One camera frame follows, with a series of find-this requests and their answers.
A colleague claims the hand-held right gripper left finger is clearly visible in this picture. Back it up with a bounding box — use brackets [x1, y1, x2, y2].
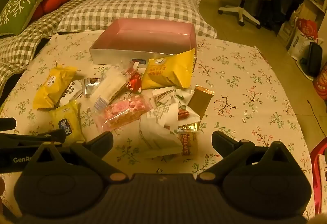
[24, 131, 129, 184]

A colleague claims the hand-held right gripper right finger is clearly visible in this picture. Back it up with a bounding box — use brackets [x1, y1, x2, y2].
[196, 131, 299, 183]

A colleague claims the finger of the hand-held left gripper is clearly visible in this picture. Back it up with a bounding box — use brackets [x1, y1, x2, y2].
[0, 118, 17, 132]
[0, 128, 67, 147]

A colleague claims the yellow packet with dark label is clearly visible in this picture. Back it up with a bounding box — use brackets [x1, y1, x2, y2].
[49, 101, 85, 142]

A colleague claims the small gold packet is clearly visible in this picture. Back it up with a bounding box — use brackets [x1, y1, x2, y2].
[178, 124, 200, 156]

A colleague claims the pink snack bar packet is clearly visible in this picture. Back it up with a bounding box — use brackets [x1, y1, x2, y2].
[95, 94, 153, 133]

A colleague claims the gold bar packet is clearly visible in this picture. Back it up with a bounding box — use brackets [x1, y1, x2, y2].
[188, 85, 214, 123]

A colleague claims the white packet with black print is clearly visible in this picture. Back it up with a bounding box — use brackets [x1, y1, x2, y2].
[60, 80, 83, 106]

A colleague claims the plain yellow snack packet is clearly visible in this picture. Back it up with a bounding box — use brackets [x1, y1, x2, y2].
[33, 65, 77, 110]

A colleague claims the long clear white packet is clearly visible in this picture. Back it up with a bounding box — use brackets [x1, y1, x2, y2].
[93, 65, 138, 112]

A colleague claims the white packet with nut print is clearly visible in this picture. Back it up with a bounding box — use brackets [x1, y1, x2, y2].
[139, 101, 201, 158]

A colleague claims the silver candy wrapper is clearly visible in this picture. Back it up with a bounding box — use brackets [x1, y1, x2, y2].
[82, 77, 103, 98]

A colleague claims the small red candy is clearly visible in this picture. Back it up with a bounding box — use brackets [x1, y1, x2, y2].
[127, 72, 142, 93]

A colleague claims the white and green packet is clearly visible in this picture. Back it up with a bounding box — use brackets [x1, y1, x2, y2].
[152, 87, 195, 107]

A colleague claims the large yellow snack packet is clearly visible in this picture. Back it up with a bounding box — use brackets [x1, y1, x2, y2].
[141, 50, 197, 89]

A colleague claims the pink box with silver sides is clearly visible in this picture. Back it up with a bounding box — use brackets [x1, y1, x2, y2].
[89, 19, 197, 66]

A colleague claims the floral cloth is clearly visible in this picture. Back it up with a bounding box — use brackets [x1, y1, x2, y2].
[0, 32, 316, 224]

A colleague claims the grey checked blanket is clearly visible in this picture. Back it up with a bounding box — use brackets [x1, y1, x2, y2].
[0, 0, 94, 103]

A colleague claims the red plastic object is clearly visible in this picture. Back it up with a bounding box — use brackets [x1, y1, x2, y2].
[310, 137, 327, 215]

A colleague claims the red printed bag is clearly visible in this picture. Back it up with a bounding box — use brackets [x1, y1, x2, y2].
[313, 64, 327, 102]

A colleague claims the green cushion with branch print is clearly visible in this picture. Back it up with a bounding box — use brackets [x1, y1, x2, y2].
[0, 0, 67, 36]

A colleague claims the black bag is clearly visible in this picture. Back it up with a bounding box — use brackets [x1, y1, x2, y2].
[300, 42, 323, 81]

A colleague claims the grey checked pillow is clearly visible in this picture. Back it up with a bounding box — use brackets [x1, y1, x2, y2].
[57, 0, 218, 38]

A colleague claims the small red pumpkin cushion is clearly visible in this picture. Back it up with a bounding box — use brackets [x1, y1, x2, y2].
[32, 0, 71, 20]

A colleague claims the red and white bag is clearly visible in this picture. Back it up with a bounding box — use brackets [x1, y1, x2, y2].
[287, 18, 320, 61]

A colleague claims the thin black cable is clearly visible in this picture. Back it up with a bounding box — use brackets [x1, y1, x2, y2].
[307, 100, 320, 125]

